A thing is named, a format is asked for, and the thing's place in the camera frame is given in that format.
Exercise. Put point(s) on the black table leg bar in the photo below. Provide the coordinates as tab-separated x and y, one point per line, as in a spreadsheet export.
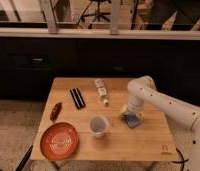
24	159

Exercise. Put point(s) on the orange patterned bowl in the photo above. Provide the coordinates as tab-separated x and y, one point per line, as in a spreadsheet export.
59	141

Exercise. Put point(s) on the black rectangular bar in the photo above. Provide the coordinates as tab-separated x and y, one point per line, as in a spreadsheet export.
77	98

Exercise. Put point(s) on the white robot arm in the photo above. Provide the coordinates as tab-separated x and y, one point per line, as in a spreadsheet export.
143	89

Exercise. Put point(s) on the dark red sausage toy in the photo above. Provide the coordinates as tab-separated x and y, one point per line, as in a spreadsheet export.
55	111

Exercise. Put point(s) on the translucent plastic cup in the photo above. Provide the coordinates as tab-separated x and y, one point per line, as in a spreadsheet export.
98	126

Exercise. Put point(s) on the office chair base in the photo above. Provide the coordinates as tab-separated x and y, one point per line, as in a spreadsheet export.
97	15

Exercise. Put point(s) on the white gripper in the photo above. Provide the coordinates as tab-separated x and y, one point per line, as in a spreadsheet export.
124	112

